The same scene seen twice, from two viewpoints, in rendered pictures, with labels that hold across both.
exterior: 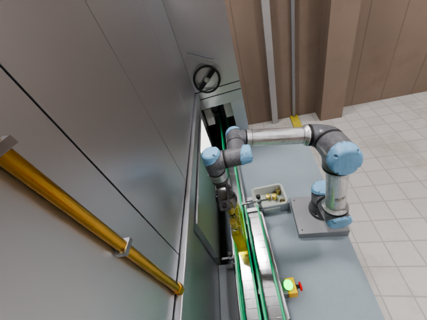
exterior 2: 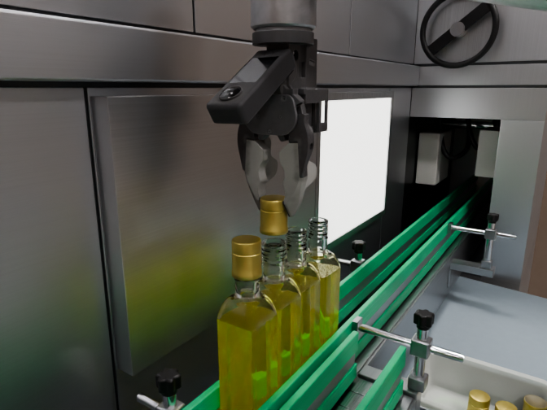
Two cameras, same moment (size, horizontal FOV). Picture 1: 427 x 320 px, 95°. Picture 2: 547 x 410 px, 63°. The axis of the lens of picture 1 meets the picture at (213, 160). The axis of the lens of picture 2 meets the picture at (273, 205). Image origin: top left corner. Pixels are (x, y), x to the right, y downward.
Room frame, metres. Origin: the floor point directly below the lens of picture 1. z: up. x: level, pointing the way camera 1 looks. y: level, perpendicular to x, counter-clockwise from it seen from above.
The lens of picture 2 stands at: (0.09, -0.19, 1.33)
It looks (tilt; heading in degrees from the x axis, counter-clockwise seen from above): 15 degrees down; 22
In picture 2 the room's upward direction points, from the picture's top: straight up
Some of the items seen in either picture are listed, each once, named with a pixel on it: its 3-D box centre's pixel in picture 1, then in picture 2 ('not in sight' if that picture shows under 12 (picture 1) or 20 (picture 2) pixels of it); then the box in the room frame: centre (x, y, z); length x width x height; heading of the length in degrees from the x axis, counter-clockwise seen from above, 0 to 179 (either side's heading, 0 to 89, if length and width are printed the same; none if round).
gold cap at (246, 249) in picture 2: (233, 223); (247, 257); (0.52, 0.02, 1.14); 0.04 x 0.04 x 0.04
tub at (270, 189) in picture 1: (269, 199); (477, 410); (0.82, -0.27, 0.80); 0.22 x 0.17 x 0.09; 78
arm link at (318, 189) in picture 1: (323, 193); not in sight; (0.60, -0.52, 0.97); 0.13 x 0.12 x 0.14; 168
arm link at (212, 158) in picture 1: (213, 161); not in sight; (0.60, 0.00, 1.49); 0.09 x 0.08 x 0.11; 78
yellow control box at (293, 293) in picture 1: (289, 287); not in sight; (0.29, -0.13, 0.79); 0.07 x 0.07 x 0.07; 78
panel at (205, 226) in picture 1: (206, 173); (304, 181); (0.91, 0.08, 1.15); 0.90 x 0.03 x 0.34; 168
